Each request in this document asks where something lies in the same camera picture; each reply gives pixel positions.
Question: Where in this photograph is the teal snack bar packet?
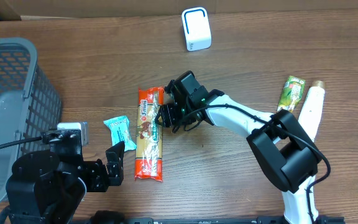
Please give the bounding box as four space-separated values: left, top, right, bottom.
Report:
103 116 137 152

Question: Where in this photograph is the orange San Remo pasta packet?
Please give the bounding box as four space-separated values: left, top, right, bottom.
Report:
134 86 164 182

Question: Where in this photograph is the green drink pouch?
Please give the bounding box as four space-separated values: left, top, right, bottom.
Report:
277 76 305 113

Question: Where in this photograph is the white tube gold cap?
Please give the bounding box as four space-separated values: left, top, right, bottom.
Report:
298 80 325 142

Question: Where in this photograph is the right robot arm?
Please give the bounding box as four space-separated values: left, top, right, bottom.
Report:
155 70 324 223

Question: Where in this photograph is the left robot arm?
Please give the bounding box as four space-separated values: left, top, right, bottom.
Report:
6 129 125 223

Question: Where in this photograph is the white barcode scanner stand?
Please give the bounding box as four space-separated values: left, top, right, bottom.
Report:
181 7 212 52

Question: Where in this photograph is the grey plastic mesh basket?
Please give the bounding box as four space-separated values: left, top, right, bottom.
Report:
0 37 62 202

